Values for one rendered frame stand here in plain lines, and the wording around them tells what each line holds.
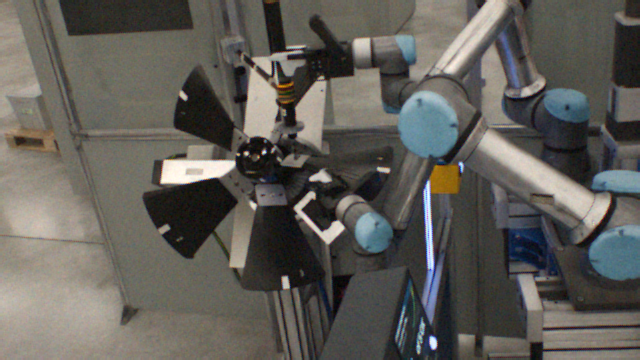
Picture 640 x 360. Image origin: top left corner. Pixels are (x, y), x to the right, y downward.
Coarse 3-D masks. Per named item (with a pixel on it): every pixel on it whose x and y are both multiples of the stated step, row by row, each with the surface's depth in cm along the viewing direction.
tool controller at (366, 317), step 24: (360, 288) 111; (384, 288) 108; (408, 288) 108; (360, 312) 104; (384, 312) 101; (408, 312) 106; (336, 336) 100; (360, 336) 98; (384, 336) 96; (408, 336) 103
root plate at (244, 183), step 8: (232, 168) 176; (224, 176) 177; (232, 176) 178; (240, 176) 178; (224, 184) 178; (232, 184) 179; (240, 184) 179; (248, 184) 180; (232, 192) 180; (240, 192) 180; (248, 192) 181
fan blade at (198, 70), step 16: (192, 80) 186; (208, 80) 182; (192, 96) 186; (208, 96) 182; (176, 112) 192; (192, 112) 188; (208, 112) 184; (224, 112) 180; (176, 128) 194; (192, 128) 191; (208, 128) 187; (224, 128) 182; (224, 144) 185
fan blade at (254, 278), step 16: (256, 208) 171; (272, 208) 173; (288, 208) 176; (256, 224) 169; (272, 224) 171; (288, 224) 173; (256, 240) 168; (272, 240) 169; (288, 240) 171; (304, 240) 174; (256, 256) 167; (272, 256) 168; (288, 256) 169; (304, 256) 171; (256, 272) 166; (272, 272) 166; (288, 272) 168; (320, 272) 170; (256, 288) 165; (272, 288) 165
